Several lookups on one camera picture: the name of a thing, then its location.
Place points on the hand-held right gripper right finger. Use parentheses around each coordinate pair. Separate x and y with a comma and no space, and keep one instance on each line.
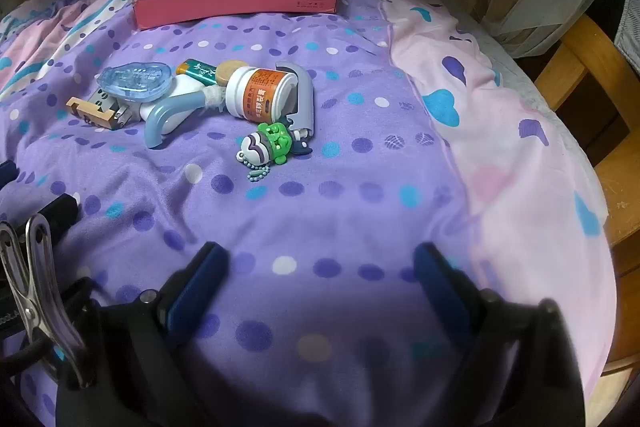
(440,292)

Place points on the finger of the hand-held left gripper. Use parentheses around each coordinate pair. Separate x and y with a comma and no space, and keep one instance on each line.
(55,209)
(6,174)

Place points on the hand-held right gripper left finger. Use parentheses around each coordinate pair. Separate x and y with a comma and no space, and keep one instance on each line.
(197,287)

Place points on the small wooden block piece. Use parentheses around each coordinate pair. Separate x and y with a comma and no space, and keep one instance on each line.
(92,111)

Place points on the small grey metal part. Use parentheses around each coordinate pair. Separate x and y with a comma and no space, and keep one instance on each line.
(122,114)

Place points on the blue clear correction tape shell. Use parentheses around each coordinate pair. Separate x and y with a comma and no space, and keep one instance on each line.
(132,79)

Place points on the dark blue toy charm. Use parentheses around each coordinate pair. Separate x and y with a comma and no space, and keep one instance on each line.
(302,148)

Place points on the green gold battery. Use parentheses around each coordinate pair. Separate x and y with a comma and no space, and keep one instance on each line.
(197,69)

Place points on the white bottle with orange label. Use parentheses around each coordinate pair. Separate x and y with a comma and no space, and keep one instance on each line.
(260,94)

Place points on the grey plastic hook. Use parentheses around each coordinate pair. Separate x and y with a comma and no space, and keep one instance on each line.
(305,102)

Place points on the round tan bottle cap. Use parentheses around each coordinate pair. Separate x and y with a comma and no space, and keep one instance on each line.
(230,72)

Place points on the metal spring clip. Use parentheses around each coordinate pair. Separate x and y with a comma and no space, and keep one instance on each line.
(35,287)

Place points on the purple pink dotted quilt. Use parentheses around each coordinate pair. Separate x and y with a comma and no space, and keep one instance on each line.
(350,207)

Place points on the wooden chair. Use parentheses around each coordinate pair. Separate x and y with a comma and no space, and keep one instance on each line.
(575,57)

